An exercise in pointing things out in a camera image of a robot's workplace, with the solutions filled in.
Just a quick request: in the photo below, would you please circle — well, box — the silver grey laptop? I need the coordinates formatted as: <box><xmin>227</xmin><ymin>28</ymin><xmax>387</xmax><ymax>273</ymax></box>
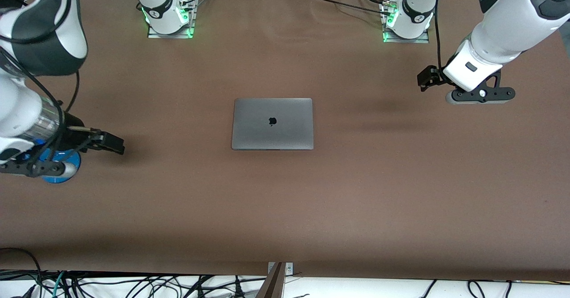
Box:
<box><xmin>231</xmin><ymin>98</ymin><xmax>314</xmax><ymax>151</ymax></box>

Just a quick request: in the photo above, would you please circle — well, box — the blue desk lamp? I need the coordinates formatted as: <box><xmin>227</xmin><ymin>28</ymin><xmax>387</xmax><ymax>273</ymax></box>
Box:
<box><xmin>20</xmin><ymin>140</ymin><xmax>82</xmax><ymax>184</ymax></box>

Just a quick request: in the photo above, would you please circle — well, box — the dark metal beam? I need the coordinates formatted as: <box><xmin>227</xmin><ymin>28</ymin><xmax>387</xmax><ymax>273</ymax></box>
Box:
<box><xmin>255</xmin><ymin>262</ymin><xmax>286</xmax><ymax>298</ymax></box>

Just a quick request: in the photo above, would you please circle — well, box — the small silver mounting plate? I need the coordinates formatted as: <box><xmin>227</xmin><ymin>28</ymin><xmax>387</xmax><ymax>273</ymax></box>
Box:
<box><xmin>267</xmin><ymin>262</ymin><xmax>294</xmax><ymax>275</ymax></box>

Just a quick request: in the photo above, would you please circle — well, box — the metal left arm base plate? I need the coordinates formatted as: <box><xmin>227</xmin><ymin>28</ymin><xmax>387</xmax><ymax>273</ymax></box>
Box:
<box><xmin>382</xmin><ymin>2</ymin><xmax>431</xmax><ymax>44</ymax></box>

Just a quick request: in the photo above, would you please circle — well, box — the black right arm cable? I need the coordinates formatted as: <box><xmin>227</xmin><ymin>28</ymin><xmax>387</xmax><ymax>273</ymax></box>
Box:
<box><xmin>0</xmin><ymin>44</ymin><xmax>81</xmax><ymax>167</ymax></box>

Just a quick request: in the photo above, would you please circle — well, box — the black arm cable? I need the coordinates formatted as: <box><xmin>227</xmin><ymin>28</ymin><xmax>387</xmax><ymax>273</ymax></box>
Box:
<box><xmin>0</xmin><ymin>44</ymin><xmax>81</xmax><ymax>167</ymax></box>
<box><xmin>434</xmin><ymin>0</ymin><xmax>447</xmax><ymax>74</ymax></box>

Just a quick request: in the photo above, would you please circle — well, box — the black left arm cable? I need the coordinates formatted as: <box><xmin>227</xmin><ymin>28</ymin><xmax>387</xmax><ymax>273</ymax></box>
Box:
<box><xmin>434</xmin><ymin>0</ymin><xmax>447</xmax><ymax>74</ymax></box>

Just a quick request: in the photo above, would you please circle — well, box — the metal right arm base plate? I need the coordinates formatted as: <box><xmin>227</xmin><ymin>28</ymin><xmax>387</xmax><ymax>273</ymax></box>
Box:
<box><xmin>147</xmin><ymin>0</ymin><xmax>197</xmax><ymax>39</ymax></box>

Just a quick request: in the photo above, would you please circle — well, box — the black looped cable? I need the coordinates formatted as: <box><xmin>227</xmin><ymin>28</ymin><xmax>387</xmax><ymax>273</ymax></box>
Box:
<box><xmin>0</xmin><ymin>247</ymin><xmax>43</xmax><ymax>298</ymax></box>

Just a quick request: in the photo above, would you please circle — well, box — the teal cable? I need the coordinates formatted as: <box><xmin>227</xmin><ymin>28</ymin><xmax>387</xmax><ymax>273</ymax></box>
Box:
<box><xmin>52</xmin><ymin>270</ymin><xmax>67</xmax><ymax>298</ymax></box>

